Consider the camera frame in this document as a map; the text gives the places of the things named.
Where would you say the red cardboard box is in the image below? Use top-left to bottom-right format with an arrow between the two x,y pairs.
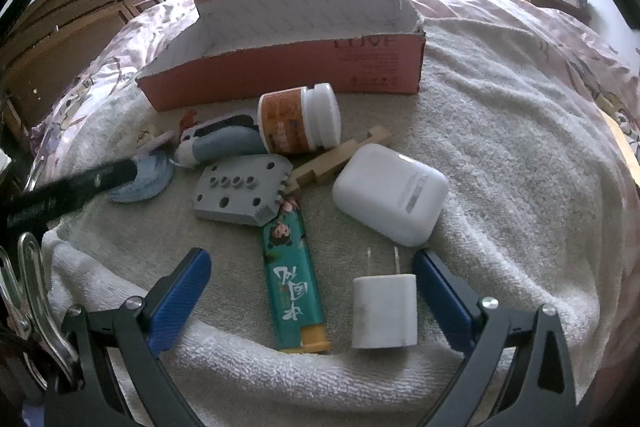
135,0 -> 428,112

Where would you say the green cartoon lighter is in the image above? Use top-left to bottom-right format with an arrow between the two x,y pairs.
261,199 -> 332,354

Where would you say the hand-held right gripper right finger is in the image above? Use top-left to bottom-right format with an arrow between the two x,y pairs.
412,249 -> 578,427

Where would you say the blue correction tape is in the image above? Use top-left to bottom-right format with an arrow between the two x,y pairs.
175,112 -> 263,168

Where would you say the white earbud case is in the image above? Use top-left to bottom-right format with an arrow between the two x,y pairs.
332,143 -> 449,248

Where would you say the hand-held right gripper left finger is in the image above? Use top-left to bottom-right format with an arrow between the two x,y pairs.
44,248 -> 212,427

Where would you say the silver metal clip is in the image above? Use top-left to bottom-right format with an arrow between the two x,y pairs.
0,231 -> 83,390

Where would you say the notched wooden block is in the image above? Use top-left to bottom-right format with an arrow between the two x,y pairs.
287,126 -> 392,196

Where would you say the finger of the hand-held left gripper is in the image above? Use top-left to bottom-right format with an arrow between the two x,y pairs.
55,158 -> 139,219

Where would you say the white towel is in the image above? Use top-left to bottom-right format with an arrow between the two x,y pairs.
42,14 -> 621,427

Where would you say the dark wooden headboard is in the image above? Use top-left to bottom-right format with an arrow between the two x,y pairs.
0,0 -> 228,152

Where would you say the red and wooden keychain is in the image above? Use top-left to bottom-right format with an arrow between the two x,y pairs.
135,109 -> 198,152

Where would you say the white charger plug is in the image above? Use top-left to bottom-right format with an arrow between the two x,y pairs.
351,247 -> 418,350

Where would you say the orange label white bottle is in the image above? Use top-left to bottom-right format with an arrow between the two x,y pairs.
256,83 -> 342,156

